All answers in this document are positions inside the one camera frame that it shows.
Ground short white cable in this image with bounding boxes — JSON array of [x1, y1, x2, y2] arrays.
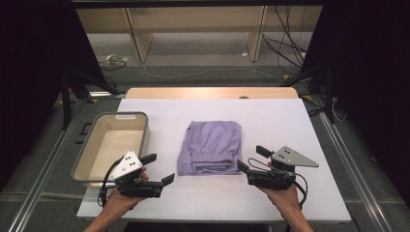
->
[[331, 98, 348, 123]]

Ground black overhead frame bar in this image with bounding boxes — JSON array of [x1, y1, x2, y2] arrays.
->
[[71, 0, 324, 10]]

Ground person's right hand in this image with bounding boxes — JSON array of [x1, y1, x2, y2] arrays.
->
[[257, 185, 303, 220]]

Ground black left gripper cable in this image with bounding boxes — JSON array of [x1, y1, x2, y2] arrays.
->
[[98, 156, 126, 207]]

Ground person's left hand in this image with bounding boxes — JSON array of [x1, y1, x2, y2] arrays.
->
[[103, 168, 150, 214]]

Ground white table board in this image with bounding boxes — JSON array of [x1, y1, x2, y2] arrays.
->
[[76, 98, 352, 223]]

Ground black tripod stand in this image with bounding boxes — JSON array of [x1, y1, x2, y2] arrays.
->
[[282, 63, 337, 125], [60, 68, 121, 130]]

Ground black curtain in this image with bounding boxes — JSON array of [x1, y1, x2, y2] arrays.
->
[[301, 0, 410, 209], [0, 0, 108, 191]]

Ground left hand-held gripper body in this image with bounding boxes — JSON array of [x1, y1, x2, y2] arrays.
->
[[108, 150, 162, 198]]

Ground purple pants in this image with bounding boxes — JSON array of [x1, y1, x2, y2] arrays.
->
[[176, 120, 243, 177]]

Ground grey rimmed beige basket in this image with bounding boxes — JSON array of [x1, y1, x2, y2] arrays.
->
[[71, 111, 151, 189]]

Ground bundle of black cables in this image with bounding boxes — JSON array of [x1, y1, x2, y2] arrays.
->
[[261, 5, 308, 75]]

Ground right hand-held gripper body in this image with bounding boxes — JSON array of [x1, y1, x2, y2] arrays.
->
[[247, 145, 320, 191]]

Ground wooden background desk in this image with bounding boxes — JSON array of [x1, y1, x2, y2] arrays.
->
[[76, 5, 323, 63]]

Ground long white floor cable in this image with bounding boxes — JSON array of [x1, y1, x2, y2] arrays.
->
[[138, 62, 286, 82]]

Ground black floor socket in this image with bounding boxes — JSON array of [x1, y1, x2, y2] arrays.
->
[[79, 122, 93, 136]]

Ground coiled pale cable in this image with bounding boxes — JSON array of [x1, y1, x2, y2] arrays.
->
[[98, 54, 130, 72]]

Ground light wooden table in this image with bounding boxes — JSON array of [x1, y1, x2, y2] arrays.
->
[[125, 86, 300, 100]]

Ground aluminium floor rail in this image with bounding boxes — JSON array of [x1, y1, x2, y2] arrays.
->
[[317, 111, 394, 232], [8, 100, 90, 232]]

